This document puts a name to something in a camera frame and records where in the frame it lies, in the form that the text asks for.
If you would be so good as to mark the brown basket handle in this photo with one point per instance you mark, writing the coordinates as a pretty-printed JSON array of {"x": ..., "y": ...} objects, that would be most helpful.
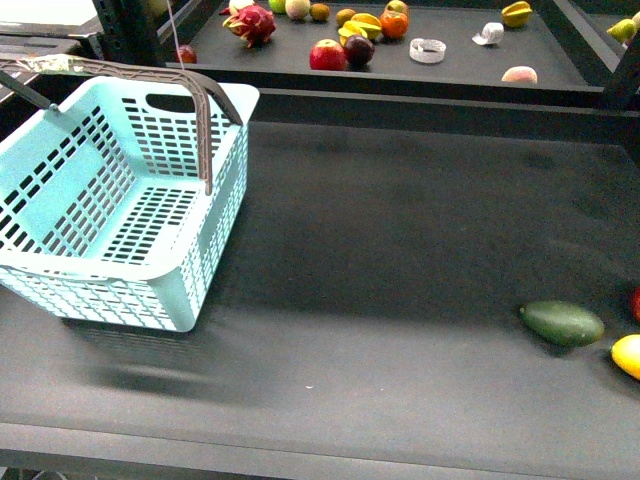
[{"x": 204, "y": 92}]

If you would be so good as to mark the light blue plastic basket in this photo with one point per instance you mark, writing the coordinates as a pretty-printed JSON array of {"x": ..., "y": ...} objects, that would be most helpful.
[{"x": 103, "y": 214}]

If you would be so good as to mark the yellow mango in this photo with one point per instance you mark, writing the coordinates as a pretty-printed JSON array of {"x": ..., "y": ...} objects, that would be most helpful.
[{"x": 625, "y": 353}]

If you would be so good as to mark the red apple on shelf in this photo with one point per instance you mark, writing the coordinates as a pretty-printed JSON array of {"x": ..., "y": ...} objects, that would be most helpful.
[{"x": 327, "y": 54}]

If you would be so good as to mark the dark purple plum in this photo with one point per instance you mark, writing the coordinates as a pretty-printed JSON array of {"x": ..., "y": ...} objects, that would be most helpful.
[{"x": 359, "y": 50}]

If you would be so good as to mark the yellow starfruit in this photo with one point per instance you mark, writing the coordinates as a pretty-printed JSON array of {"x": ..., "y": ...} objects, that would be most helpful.
[
  {"x": 363, "y": 24},
  {"x": 516, "y": 15}
]

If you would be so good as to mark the pink dragon fruit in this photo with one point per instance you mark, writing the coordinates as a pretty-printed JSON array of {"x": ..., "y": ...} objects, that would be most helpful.
[{"x": 252, "y": 23}]

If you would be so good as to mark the small orange brown fruit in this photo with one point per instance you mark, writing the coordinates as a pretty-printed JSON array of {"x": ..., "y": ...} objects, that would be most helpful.
[{"x": 344, "y": 15}]

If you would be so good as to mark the orange persimmon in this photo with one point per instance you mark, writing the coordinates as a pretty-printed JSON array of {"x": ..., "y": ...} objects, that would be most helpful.
[{"x": 394, "y": 24}]

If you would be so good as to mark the small dark red fruit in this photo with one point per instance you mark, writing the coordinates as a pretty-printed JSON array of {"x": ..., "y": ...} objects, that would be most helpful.
[{"x": 185, "y": 54}]

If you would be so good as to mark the brown kiwi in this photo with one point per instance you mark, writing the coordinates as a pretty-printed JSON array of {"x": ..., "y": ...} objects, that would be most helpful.
[{"x": 319, "y": 12}]

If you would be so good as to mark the beige round melon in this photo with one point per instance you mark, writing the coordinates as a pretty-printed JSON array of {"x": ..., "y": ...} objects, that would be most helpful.
[{"x": 297, "y": 9}]

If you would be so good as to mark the red green apple back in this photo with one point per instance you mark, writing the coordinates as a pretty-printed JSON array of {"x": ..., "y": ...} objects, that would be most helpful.
[{"x": 398, "y": 6}]

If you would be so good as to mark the dark green avocado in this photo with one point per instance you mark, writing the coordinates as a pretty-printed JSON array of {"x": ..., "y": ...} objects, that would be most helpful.
[{"x": 561, "y": 323}]

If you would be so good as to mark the pale peach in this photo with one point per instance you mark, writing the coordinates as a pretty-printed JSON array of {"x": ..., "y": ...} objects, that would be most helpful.
[{"x": 520, "y": 74}]

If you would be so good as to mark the crumpled white tape piece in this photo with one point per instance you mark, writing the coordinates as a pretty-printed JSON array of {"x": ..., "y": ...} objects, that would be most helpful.
[{"x": 491, "y": 34}]

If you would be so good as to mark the yellow starfruit far right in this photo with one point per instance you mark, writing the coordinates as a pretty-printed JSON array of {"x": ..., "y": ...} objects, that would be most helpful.
[{"x": 516, "y": 15}]

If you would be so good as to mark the red yellow apple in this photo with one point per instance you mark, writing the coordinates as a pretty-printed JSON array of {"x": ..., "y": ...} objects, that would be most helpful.
[{"x": 634, "y": 304}]

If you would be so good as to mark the green pear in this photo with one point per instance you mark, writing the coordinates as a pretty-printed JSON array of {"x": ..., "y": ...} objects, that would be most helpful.
[{"x": 623, "y": 31}]

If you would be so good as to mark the black metal rack post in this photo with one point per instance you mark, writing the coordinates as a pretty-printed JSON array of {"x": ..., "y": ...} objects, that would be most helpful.
[{"x": 129, "y": 32}]

